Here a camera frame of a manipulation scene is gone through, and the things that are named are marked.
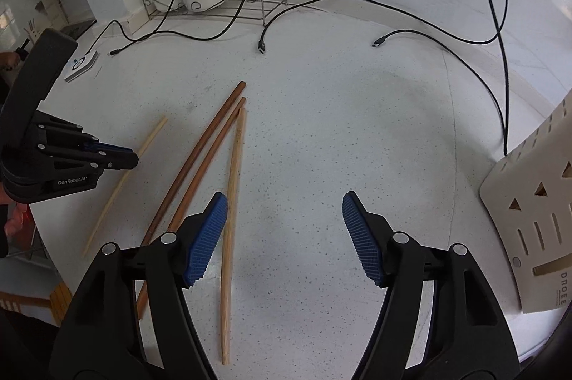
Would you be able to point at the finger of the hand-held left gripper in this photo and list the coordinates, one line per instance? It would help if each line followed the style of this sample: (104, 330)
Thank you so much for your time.
(116, 161)
(111, 147)

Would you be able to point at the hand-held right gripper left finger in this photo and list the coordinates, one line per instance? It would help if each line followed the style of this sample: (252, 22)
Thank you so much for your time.
(208, 237)

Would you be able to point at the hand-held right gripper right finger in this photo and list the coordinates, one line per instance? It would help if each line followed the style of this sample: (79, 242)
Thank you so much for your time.
(362, 237)

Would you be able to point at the thin pale chopstick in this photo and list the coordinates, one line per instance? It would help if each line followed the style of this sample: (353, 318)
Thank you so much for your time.
(117, 185)

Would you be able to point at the thick bamboo chopstick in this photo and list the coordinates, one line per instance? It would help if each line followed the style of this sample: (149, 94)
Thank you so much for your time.
(225, 317)

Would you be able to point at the dark brown wooden chopstick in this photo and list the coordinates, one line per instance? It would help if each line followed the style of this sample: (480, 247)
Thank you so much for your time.
(213, 147)
(211, 129)

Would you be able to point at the cream plastic utensil holder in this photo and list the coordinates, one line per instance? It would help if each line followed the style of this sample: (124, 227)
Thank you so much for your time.
(514, 192)

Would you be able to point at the person's left hand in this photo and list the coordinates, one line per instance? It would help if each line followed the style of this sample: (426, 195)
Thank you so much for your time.
(20, 219)

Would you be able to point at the white square device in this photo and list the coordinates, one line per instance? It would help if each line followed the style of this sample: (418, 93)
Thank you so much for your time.
(82, 65)

